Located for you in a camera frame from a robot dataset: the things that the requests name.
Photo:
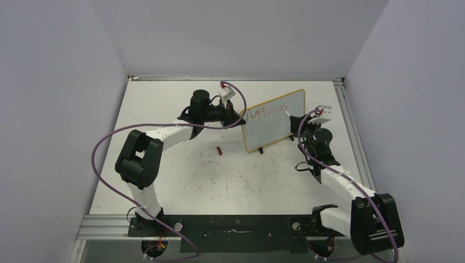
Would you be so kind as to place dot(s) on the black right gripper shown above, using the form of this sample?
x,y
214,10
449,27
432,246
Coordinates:
x,y
296,123

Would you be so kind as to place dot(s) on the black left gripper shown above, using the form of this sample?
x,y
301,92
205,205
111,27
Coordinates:
x,y
230,116

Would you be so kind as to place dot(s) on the yellow-framed whiteboard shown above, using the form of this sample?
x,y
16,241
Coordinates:
x,y
267,123

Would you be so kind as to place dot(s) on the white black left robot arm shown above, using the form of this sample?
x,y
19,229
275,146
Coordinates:
x,y
139,160

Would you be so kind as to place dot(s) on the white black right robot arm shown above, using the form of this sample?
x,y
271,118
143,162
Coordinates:
x,y
372,222

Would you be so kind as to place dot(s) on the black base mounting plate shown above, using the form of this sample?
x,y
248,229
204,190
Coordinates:
x,y
248,233

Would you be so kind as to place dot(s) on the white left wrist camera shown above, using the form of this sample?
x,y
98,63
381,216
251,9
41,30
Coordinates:
x,y
226,92

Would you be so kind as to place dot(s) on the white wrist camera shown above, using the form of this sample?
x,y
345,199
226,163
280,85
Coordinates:
x,y
322,114
226,92

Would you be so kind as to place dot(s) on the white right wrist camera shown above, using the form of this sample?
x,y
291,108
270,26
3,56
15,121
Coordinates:
x,y
322,114

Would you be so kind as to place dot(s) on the aluminium right side rail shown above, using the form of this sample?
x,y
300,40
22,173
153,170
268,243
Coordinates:
x,y
354,137

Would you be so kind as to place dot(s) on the aluminium rail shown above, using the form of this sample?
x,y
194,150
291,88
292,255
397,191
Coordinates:
x,y
354,137
191,78

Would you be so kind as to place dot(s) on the aluminium back rail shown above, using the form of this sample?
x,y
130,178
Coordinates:
x,y
191,78

